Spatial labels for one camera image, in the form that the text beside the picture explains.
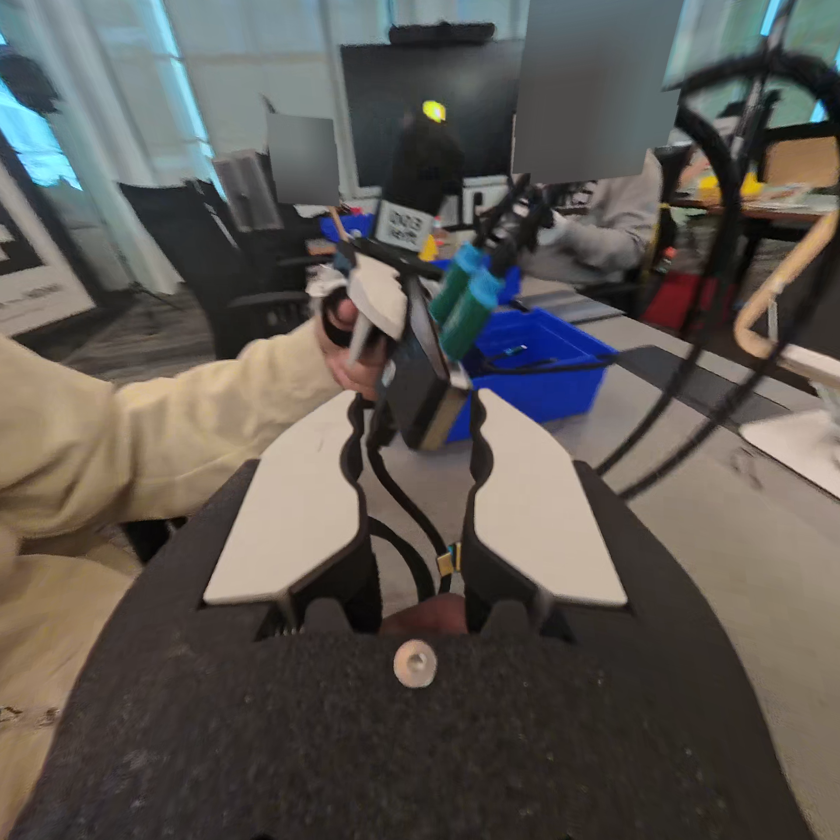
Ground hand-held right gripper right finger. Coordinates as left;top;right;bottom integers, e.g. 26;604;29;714
462;388;629;637

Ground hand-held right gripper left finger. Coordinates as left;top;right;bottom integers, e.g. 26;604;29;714
203;392;383;636

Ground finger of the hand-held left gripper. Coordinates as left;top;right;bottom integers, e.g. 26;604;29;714
346;252;410;342
346;314;376;367

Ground black braided cable green plugs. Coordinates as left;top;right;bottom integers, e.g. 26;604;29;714
438;98;749;476
428;49;840;501

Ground grey video switch box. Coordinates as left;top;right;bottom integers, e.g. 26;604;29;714
377;287;475;454

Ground person's left forearm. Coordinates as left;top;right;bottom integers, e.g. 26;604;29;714
0;320;350;547

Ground grey desk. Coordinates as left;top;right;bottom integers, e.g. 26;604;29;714
367;276;840;788

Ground person's left hand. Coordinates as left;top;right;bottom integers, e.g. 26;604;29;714
314;289;389;401

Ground large black monitor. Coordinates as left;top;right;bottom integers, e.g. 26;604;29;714
340;38;527;189

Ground black armchair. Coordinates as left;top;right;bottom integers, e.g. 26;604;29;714
118;176;311;362

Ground person's beige clothing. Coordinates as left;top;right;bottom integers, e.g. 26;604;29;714
0;525;142;834

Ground red storage bin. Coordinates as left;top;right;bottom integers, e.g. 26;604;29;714
642;271;737;333

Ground white panel base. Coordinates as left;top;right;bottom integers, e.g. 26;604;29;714
737;343;840;501

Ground printed marker board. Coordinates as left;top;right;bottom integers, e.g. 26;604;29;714
0;128;97;337

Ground black camera bar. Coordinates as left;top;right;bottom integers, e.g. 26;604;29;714
387;21;497;47

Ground black cable silver plug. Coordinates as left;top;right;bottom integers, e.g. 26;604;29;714
471;343;613;376

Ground black chair yellow strap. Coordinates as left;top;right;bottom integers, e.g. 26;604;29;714
645;200;678;278

